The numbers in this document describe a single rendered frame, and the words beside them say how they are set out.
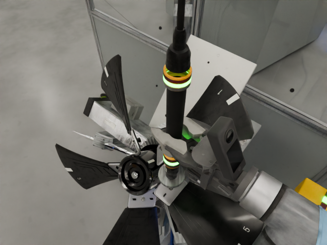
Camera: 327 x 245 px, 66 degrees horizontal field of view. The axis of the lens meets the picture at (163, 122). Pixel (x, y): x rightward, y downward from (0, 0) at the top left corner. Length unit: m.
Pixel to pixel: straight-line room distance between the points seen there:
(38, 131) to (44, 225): 0.88
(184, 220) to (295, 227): 0.34
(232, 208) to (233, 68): 0.44
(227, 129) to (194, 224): 0.38
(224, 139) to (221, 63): 0.52
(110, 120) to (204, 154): 0.58
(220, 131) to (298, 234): 0.20
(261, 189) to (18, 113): 2.58
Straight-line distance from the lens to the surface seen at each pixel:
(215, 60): 0.90
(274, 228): 0.48
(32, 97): 2.91
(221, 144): 0.40
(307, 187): 1.01
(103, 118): 1.00
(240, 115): 0.62
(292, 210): 0.46
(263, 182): 0.46
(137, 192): 0.74
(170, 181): 0.66
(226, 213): 0.74
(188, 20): 1.00
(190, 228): 0.73
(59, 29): 3.79
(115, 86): 0.78
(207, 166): 0.46
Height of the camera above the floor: 1.88
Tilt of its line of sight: 53 degrees down
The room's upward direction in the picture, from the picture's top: straight up
